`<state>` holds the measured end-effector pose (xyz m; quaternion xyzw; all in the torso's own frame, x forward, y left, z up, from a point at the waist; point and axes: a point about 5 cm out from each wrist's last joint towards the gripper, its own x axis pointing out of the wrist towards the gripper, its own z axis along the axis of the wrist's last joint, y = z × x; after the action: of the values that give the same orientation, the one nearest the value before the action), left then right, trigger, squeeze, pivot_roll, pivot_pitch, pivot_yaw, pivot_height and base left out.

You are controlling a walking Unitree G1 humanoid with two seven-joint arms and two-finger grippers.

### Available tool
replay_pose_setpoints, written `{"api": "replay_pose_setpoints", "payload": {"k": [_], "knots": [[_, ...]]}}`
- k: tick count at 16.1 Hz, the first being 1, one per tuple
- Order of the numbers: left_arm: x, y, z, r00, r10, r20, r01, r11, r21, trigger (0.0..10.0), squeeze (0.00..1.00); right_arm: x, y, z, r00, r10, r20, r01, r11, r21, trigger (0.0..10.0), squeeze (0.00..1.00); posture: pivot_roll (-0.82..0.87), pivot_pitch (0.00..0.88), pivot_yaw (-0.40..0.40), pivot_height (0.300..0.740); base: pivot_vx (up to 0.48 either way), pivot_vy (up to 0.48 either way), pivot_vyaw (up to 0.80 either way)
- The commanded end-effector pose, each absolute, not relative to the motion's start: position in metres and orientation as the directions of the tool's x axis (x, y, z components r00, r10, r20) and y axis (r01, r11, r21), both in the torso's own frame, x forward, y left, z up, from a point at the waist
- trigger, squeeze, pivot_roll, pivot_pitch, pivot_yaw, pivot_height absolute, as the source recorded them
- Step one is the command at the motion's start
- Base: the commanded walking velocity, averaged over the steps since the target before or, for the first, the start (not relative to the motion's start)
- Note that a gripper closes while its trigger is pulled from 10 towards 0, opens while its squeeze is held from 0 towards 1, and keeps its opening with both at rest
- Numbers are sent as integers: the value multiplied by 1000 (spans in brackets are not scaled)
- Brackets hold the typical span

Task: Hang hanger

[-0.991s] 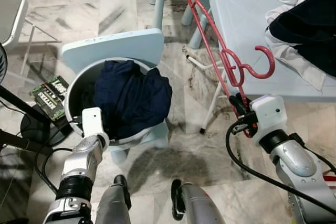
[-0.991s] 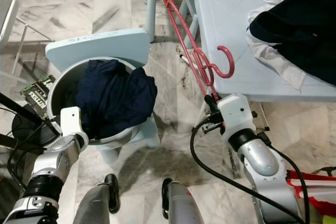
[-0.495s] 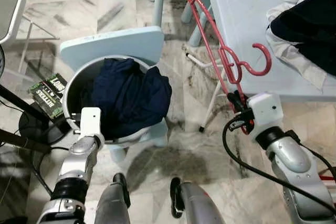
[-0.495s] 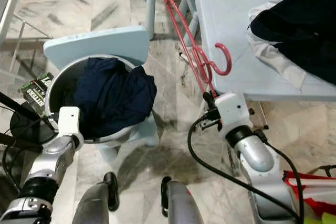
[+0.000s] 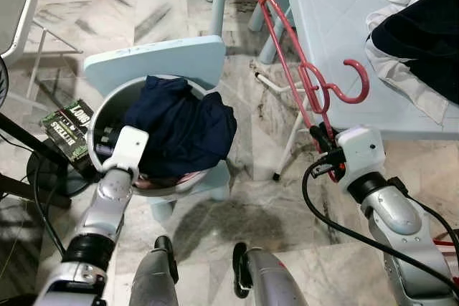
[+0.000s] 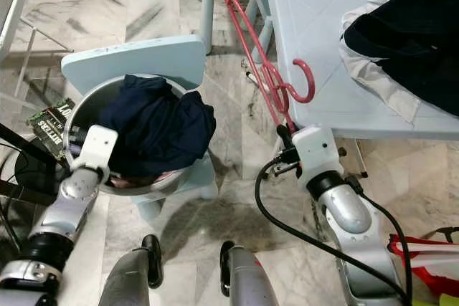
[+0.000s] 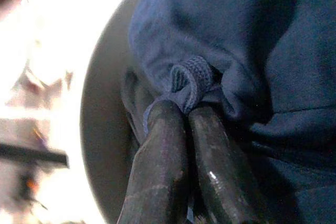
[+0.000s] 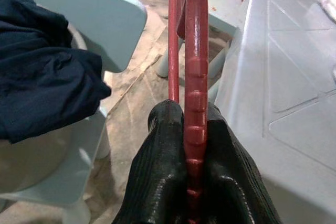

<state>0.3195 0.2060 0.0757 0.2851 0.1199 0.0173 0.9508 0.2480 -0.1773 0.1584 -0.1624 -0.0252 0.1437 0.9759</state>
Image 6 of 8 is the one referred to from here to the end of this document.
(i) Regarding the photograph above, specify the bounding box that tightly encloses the grey robot leg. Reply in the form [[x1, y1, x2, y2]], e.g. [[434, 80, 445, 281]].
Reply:
[[99, 234, 162, 306], [219, 242, 280, 306]]

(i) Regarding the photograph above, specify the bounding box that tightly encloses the pink plastic clothes hanger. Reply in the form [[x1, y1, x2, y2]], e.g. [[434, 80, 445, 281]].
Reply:
[[219, 0, 316, 135]]

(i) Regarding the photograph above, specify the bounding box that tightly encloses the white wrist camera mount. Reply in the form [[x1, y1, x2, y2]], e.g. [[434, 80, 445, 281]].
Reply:
[[75, 125, 119, 172], [290, 125, 341, 181]]

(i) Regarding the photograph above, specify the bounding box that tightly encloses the light blue plastic chair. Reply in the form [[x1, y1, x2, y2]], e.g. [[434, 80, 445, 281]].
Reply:
[[61, 35, 216, 222]]

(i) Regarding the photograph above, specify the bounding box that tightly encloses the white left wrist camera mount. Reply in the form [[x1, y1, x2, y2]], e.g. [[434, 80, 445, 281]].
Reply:
[[75, 125, 119, 172]]

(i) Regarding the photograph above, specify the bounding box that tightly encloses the grey right robot leg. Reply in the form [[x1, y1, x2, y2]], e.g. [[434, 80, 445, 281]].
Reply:
[[219, 242, 280, 306]]

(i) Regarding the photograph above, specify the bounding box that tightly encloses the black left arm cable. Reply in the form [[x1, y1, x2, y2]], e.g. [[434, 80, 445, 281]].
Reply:
[[0, 177, 37, 249]]

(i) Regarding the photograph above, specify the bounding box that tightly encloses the grey round laundry bin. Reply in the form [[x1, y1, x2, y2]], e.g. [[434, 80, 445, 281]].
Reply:
[[68, 75, 216, 198]]

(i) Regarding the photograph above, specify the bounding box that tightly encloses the green printed cardboard box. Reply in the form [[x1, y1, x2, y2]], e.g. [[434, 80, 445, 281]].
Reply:
[[27, 98, 76, 160]]

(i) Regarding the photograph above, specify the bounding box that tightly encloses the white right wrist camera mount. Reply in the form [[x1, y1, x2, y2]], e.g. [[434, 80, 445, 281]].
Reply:
[[290, 125, 341, 181]]

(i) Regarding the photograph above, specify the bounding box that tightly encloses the light blue folding table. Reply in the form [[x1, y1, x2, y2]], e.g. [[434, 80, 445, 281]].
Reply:
[[244, 0, 459, 178]]

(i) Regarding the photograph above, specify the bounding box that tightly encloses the grey seat folding chair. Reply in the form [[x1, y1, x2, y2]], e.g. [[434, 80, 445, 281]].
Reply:
[[0, 0, 69, 99]]

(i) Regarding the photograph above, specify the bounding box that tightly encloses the white shirt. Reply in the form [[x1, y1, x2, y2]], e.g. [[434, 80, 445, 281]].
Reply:
[[339, 34, 424, 124]]

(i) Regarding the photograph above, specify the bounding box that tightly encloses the grey left robot leg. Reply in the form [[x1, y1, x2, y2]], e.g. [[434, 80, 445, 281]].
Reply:
[[99, 234, 162, 306]]

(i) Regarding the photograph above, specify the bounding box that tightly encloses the navy blue garment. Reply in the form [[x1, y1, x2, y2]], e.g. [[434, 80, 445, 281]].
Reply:
[[343, 0, 459, 117], [97, 75, 216, 178]]

